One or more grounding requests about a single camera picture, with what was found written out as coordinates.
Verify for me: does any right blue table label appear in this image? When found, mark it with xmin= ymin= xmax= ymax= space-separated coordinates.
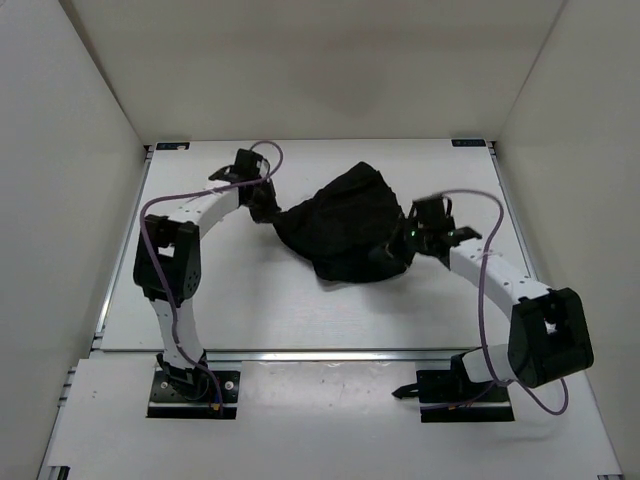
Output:
xmin=451 ymin=138 xmax=487 ymax=148

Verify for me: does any left blue table label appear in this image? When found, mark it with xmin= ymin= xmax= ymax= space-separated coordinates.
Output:
xmin=155 ymin=142 xmax=190 ymax=151

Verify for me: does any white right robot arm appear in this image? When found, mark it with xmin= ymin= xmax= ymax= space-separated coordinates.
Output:
xmin=405 ymin=196 xmax=594 ymax=401

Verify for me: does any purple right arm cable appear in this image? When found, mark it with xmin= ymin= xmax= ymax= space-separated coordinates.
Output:
xmin=439 ymin=188 xmax=570 ymax=416

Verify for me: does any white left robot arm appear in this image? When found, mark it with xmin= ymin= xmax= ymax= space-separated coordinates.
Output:
xmin=133 ymin=141 xmax=284 ymax=414

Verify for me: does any black pleated skirt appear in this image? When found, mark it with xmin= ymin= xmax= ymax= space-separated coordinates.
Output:
xmin=273 ymin=162 xmax=415 ymax=284

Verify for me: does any blue table label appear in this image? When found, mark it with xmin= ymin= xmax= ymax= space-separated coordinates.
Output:
xmin=155 ymin=142 xmax=190 ymax=151
xmin=451 ymin=138 xmax=487 ymax=148

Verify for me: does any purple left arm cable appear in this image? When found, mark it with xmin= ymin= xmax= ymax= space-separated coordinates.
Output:
xmin=139 ymin=140 xmax=286 ymax=407

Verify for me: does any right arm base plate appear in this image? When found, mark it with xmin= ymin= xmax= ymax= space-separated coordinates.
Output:
xmin=391 ymin=355 xmax=515 ymax=423

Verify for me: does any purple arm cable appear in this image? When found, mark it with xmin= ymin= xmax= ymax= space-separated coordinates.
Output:
xmin=139 ymin=140 xmax=286 ymax=407
xmin=439 ymin=188 xmax=570 ymax=416

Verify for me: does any aluminium table rail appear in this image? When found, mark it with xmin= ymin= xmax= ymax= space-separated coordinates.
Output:
xmin=207 ymin=348 xmax=465 ymax=363

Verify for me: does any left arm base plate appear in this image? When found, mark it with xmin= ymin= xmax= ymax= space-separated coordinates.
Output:
xmin=146 ymin=367 xmax=241 ymax=420

